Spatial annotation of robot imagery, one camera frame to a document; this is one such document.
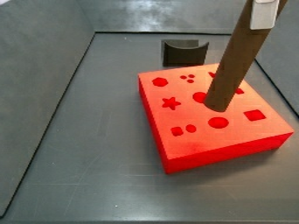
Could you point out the black curved cradle stand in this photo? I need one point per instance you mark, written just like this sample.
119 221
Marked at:
183 52

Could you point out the red shape-sorter block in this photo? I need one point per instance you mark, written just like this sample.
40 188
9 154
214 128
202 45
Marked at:
194 135

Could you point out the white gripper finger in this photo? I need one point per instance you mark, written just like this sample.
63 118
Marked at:
263 14

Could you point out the brown oval rod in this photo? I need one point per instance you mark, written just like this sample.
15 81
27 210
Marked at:
238 57

